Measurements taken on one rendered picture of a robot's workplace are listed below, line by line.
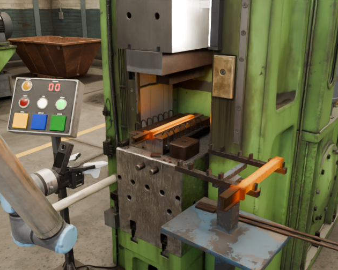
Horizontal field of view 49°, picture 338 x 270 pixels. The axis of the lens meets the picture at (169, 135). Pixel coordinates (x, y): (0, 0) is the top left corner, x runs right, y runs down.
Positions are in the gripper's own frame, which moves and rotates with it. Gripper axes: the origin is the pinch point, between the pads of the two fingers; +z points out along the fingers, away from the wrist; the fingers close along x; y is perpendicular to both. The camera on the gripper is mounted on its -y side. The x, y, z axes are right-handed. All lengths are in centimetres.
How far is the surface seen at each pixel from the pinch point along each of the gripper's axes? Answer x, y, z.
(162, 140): 7.5, 1.3, 32.9
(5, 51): -485, 16, 249
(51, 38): -682, 20, 487
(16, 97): -69, -11, 12
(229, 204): 59, -1, -3
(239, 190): 60, -4, 2
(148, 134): 1.6, -0.8, 30.9
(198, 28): 13, -45, 52
